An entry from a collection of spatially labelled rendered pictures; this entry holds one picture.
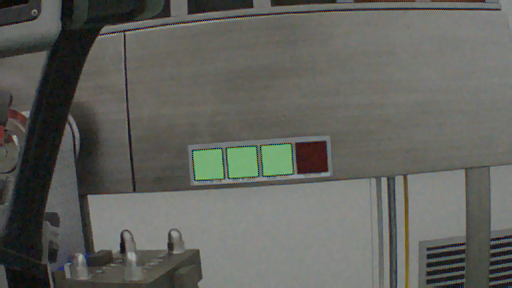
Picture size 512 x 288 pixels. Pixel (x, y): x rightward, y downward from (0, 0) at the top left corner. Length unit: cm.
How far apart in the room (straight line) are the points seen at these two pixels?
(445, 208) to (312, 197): 53
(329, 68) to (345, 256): 244
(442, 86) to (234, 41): 39
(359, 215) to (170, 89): 239
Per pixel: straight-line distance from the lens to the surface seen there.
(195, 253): 223
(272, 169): 218
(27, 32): 91
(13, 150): 195
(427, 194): 451
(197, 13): 221
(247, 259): 461
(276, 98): 218
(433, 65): 216
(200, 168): 220
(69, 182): 214
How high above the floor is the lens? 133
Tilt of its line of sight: 3 degrees down
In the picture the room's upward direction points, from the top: 5 degrees counter-clockwise
